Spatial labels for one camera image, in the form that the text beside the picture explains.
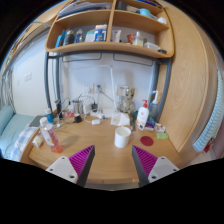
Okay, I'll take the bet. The red round coaster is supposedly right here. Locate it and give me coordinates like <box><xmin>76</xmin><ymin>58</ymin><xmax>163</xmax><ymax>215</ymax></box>
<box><xmin>140</xmin><ymin>136</ymin><xmax>154</xmax><ymax>146</ymax></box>

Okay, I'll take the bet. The green wipes packet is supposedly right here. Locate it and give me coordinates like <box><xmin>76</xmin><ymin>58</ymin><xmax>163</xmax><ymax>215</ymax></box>
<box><xmin>156</xmin><ymin>133</ymin><xmax>169</xmax><ymax>139</ymax></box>

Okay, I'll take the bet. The white computer mouse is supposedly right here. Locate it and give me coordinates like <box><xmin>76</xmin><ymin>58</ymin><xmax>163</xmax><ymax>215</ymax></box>
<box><xmin>91</xmin><ymin>119</ymin><xmax>101</xmax><ymax>125</ymax></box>

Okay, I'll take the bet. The small white jar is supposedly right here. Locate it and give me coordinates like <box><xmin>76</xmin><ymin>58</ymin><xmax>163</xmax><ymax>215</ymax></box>
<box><xmin>32</xmin><ymin>135</ymin><xmax>43</xmax><ymax>148</ymax></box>

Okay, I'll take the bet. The clear bottle with pink liquid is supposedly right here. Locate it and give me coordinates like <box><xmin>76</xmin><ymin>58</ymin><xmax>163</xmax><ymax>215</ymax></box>
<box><xmin>40</xmin><ymin>117</ymin><xmax>63</xmax><ymax>153</ymax></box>

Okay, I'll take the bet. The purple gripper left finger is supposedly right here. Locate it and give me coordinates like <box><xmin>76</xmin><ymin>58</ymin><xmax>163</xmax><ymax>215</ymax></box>
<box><xmin>46</xmin><ymin>145</ymin><xmax>95</xmax><ymax>187</ymax></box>

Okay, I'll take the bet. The striped towel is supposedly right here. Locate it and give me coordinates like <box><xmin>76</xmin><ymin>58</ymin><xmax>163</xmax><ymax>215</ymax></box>
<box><xmin>193</xmin><ymin>71</ymin><xmax>224</xmax><ymax>152</ymax></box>

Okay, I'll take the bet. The white pump lotion bottle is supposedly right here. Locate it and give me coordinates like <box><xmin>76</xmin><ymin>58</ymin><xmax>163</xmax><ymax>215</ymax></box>
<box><xmin>136</xmin><ymin>101</ymin><xmax>149</xmax><ymax>130</ymax></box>

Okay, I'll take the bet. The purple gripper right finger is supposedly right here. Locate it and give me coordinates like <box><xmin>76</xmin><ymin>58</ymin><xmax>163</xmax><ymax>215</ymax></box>
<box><xmin>132</xmin><ymin>145</ymin><xmax>179</xmax><ymax>187</ymax></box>

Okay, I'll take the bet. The wooden wall shelf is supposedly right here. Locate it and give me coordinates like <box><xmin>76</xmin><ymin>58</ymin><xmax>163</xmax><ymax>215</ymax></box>
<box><xmin>45</xmin><ymin>0</ymin><xmax>174</xmax><ymax>59</ymax></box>

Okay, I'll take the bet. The white paper cup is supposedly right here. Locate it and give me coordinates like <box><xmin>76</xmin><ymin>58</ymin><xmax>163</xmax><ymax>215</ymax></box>
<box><xmin>114</xmin><ymin>127</ymin><xmax>131</xmax><ymax>148</ymax></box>

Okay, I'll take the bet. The white tissue pack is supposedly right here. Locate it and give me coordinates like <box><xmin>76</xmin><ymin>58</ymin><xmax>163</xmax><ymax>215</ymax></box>
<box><xmin>111</xmin><ymin>112</ymin><xmax>130</xmax><ymax>126</ymax></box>

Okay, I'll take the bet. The blue capped small bottle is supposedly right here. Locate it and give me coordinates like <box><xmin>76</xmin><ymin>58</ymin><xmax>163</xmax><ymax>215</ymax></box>
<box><xmin>45</xmin><ymin>108</ymin><xmax>54</xmax><ymax>124</ymax></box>

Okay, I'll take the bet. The blue spray bottle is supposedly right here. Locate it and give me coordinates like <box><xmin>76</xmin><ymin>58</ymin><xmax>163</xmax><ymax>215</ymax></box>
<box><xmin>149</xmin><ymin>90</ymin><xmax>158</xmax><ymax>119</ymax></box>

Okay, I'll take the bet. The white power adapter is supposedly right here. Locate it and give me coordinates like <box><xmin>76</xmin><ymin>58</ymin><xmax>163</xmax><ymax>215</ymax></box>
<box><xmin>83</xmin><ymin>103</ymin><xmax>92</xmax><ymax>114</ymax></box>

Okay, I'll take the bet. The light blue bed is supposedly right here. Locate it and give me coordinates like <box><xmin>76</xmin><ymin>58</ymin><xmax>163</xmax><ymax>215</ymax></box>
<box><xmin>0</xmin><ymin>105</ymin><xmax>36</xmax><ymax>161</ymax></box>

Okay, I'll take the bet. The Groot figurine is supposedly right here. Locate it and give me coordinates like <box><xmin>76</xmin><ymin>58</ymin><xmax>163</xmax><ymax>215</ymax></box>
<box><xmin>120</xmin><ymin>87</ymin><xmax>136</xmax><ymax>115</ymax></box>

